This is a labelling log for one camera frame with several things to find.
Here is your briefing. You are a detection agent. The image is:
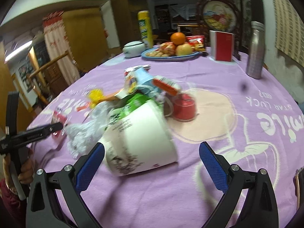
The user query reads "yellow spray can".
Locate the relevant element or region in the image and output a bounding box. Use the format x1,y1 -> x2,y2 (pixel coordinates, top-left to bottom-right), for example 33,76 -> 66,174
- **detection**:
138,10 -> 154,49

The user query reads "red small cup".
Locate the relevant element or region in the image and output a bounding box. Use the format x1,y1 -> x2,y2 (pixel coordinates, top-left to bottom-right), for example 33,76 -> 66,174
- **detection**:
172,93 -> 197,121

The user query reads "person's left hand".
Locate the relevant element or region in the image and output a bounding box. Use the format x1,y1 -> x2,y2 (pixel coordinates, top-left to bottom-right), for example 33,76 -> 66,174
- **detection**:
3,154 -> 33,189

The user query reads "yellow mesh scrubber ball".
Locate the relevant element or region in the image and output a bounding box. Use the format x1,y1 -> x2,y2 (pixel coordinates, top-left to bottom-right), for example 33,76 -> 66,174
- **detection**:
87,89 -> 104,109

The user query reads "white ceramic lidded jar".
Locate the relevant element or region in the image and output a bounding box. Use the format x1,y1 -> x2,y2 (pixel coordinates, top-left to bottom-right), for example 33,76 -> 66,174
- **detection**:
122,41 -> 146,58

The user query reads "bagged pastry on plate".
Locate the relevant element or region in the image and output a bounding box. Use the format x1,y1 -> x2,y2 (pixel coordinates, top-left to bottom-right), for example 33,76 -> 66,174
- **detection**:
159,42 -> 176,57

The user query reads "yellow red apple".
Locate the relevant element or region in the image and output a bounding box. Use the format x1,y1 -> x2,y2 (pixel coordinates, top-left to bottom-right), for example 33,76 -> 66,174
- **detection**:
175,43 -> 193,56

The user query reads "red snack packet on plate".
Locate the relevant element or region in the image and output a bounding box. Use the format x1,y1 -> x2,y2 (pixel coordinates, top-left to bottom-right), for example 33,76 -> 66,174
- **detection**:
186,35 -> 206,52

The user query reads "red white curtain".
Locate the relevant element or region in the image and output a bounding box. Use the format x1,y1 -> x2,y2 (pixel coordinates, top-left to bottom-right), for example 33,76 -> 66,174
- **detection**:
43,11 -> 80,85

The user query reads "white plastic bag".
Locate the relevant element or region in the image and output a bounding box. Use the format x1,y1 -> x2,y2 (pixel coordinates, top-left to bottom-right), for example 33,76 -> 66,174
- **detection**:
66,101 -> 113,158

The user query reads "red white box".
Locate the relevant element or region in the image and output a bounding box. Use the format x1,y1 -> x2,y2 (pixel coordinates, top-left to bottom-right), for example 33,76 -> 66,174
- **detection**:
209,30 -> 234,62

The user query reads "white paper bucket cup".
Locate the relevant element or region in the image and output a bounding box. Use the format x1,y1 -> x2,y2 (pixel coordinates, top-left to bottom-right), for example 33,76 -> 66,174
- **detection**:
99,100 -> 178,176

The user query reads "blue oval fruit plate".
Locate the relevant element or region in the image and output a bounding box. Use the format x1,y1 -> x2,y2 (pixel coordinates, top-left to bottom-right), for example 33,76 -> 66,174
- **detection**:
141,46 -> 203,62

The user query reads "silver metal bottle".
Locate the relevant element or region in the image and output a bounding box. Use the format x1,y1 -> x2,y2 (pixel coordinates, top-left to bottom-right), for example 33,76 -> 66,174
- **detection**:
246,21 -> 265,79

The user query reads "wooden chair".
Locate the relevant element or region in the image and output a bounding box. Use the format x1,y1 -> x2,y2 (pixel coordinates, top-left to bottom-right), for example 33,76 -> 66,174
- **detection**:
26,51 -> 81,107

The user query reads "purple printed tablecloth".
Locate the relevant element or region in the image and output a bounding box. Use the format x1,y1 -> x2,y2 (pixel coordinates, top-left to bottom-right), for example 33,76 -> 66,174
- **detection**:
25,45 -> 304,228

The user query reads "orange fruit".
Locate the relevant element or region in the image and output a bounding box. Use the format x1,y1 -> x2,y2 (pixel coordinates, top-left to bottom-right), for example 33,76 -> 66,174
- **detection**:
171,32 -> 186,45

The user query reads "round framed picture stand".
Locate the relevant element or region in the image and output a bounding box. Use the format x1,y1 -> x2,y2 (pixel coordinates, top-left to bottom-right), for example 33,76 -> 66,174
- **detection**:
196,0 -> 242,60

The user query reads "blue face mask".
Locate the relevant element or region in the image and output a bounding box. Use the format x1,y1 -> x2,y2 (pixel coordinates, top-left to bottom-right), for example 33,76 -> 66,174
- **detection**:
131,67 -> 161,99

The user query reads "green white milk carton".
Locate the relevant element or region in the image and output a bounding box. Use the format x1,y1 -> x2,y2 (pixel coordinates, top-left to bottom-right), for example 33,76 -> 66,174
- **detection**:
108,93 -> 151,126

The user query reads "small white red carton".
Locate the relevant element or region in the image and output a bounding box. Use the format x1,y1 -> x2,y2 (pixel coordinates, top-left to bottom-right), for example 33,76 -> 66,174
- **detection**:
152,76 -> 181,96

